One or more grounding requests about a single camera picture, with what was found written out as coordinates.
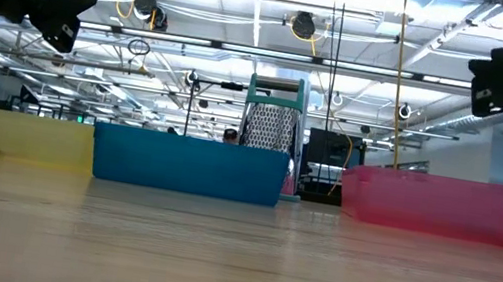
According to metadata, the blue plastic bin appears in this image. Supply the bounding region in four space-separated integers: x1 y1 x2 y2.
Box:
87 120 292 211

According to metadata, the yellow translucent plastic bin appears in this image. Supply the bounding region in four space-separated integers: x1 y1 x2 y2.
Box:
0 109 101 176

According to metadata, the black ceiling cable reel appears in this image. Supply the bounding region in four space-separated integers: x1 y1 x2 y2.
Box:
289 9 319 41
128 0 173 32

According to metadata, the teal metal box grater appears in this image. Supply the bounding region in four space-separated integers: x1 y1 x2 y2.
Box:
228 71 320 204

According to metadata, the black equipment case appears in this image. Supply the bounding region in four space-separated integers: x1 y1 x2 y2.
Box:
298 127 370 209

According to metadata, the yellow hanging cable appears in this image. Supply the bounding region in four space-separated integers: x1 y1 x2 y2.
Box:
375 0 426 170

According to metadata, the person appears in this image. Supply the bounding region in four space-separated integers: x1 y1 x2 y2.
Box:
222 127 240 146

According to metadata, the pink translucent plastic bin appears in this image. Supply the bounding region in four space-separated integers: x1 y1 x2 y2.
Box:
334 159 503 248

